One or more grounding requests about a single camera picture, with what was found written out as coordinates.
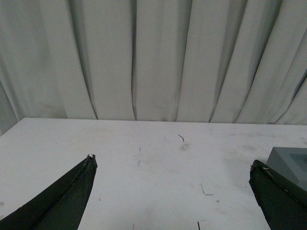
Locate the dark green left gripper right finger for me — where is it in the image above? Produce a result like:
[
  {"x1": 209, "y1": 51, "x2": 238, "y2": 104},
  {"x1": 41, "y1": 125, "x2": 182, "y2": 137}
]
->
[{"x1": 249, "y1": 160, "x2": 307, "y2": 230}]

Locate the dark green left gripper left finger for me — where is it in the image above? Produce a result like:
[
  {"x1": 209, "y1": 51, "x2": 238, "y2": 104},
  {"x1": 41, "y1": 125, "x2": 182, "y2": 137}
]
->
[{"x1": 0, "y1": 155, "x2": 97, "y2": 230}]

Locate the gray square base block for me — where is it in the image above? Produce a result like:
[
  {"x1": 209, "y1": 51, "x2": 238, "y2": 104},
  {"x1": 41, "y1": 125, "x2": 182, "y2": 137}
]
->
[{"x1": 266, "y1": 147, "x2": 307, "y2": 191}]

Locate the white pleated curtain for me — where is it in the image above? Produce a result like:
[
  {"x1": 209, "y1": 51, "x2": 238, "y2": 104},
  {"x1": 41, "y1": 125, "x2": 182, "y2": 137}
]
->
[{"x1": 0, "y1": 0, "x2": 307, "y2": 133}]

